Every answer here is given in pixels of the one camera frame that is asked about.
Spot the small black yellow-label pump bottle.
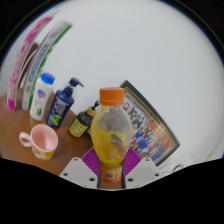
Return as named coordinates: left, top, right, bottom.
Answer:
left=68, top=100, right=100, bottom=138

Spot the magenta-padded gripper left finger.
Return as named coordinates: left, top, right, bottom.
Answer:
left=59, top=146, right=103, bottom=189

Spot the orange-capped yellow drink bottle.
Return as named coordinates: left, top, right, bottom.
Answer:
left=89, top=86, right=134, bottom=185

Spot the white blue-capped lotion bottle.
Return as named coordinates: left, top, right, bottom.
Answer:
left=29, top=72, right=56, bottom=122

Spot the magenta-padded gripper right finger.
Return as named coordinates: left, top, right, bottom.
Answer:
left=120, top=146, right=164, bottom=190

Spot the framed group photo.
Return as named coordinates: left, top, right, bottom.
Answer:
left=119, top=79, right=181, bottom=167

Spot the dark blue pump bottle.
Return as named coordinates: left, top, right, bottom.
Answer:
left=45, top=77, right=85, bottom=130

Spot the pink banner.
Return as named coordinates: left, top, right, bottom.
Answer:
left=6, top=15, right=55, bottom=113

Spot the pink mug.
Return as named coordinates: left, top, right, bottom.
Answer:
left=18, top=123, right=59, bottom=162

